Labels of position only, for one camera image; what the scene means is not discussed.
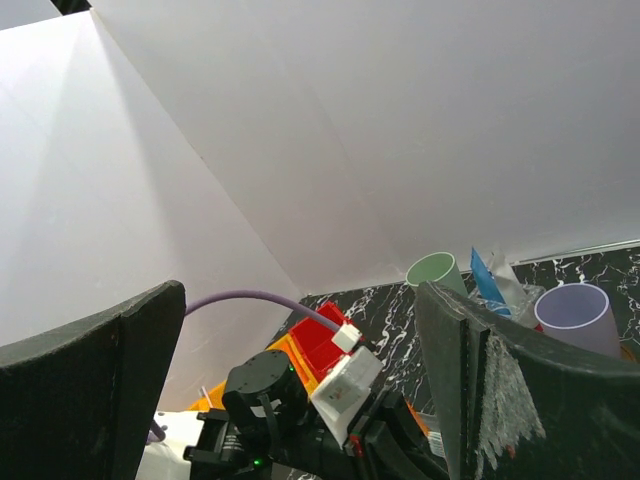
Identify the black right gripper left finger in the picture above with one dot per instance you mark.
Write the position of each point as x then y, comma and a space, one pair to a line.
77, 401

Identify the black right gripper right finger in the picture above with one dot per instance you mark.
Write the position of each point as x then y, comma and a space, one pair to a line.
513, 403

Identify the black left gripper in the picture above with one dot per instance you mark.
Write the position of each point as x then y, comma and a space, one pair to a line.
383, 442

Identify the purple plastic cup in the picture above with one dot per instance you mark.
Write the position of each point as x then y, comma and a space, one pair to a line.
579, 314

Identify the silver toothpaste tube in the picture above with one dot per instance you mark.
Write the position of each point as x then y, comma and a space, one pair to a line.
505, 277

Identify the clear acrylic toothbrush holder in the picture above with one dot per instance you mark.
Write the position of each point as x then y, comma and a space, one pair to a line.
522, 312

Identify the blue toothpaste tube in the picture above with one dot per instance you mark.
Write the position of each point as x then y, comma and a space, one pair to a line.
487, 286

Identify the green plastic cup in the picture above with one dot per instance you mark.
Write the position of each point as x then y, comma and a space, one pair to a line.
439, 267

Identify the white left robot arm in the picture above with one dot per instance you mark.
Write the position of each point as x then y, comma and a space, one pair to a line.
164, 462

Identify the red plastic bin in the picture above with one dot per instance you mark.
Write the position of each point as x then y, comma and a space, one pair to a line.
317, 352

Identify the orange plastic organizer bin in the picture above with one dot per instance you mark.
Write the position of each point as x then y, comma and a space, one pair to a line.
281, 365

